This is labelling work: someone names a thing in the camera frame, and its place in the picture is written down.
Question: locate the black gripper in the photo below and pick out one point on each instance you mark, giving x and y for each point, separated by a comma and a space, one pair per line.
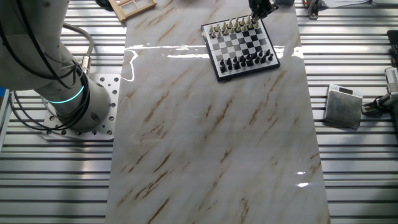
262, 4

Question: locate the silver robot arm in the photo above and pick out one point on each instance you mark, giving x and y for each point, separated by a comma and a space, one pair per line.
96, 102

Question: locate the black framed chessboard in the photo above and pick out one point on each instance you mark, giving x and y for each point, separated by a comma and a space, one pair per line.
239, 46

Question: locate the steel digital scale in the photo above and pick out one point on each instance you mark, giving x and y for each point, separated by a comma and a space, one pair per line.
342, 109

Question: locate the black C-clamp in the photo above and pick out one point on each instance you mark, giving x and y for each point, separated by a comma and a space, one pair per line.
102, 3

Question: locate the blue mat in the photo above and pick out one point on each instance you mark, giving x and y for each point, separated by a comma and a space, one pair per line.
2, 93

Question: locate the black stand bracket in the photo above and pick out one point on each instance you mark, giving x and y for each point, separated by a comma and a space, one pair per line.
314, 9

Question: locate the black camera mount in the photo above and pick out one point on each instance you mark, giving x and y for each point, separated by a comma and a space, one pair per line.
393, 46

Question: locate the wooden window frame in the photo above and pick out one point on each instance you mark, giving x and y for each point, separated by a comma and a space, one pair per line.
115, 10

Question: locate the small grey camera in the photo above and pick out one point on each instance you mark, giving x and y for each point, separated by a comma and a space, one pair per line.
392, 79

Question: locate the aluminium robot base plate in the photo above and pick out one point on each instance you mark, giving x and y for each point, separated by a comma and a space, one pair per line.
117, 85

